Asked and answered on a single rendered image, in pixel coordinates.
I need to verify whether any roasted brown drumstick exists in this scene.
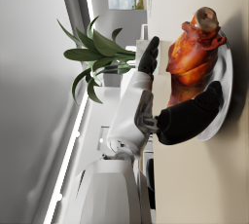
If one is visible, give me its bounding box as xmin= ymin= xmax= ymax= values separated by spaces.
xmin=165 ymin=6 xmax=228 ymax=108

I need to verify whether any green potted plant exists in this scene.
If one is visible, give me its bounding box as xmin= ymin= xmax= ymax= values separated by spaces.
xmin=56 ymin=15 xmax=137 ymax=105

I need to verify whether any silver round plate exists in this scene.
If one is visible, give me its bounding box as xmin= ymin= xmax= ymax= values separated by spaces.
xmin=196 ymin=28 xmax=234 ymax=142

